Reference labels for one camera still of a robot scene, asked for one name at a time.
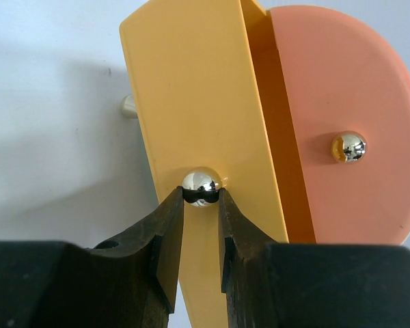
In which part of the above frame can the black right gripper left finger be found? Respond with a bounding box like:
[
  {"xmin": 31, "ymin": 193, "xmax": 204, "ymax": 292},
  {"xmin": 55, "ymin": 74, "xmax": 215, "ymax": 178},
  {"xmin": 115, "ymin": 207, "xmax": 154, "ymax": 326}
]
[{"xmin": 0, "ymin": 187, "xmax": 184, "ymax": 327}]

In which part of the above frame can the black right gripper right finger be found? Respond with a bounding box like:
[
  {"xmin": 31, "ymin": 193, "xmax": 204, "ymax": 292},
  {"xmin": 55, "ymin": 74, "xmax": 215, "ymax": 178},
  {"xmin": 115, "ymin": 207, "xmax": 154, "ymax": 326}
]
[{"xmin": 219, "ymin": 190, "xmax": 410, "ymax": 327}]

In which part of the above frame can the orange drawer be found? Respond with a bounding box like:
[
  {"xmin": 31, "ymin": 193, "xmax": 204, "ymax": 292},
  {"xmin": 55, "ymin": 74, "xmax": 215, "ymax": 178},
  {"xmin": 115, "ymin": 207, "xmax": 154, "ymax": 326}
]
[{"xmin": 270, "ymin": 5, "xmax": 410, "ymax": 245}]

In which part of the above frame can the yellow drawer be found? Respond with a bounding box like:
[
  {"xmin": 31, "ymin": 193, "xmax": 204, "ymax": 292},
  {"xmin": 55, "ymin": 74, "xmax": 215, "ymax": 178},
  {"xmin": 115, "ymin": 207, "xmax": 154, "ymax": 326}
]
[{"xmin": 118, "ymin": 0, "xmax": 317, "ymax": 328}]

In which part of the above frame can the cream cylindrical drawer organizer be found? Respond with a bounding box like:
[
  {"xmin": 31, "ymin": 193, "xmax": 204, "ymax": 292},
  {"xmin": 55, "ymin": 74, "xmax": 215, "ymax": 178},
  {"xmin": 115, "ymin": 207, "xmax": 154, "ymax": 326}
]
[{"xmin": 120, "ymin": 94, "xmax": 137, "ymax": 119}]

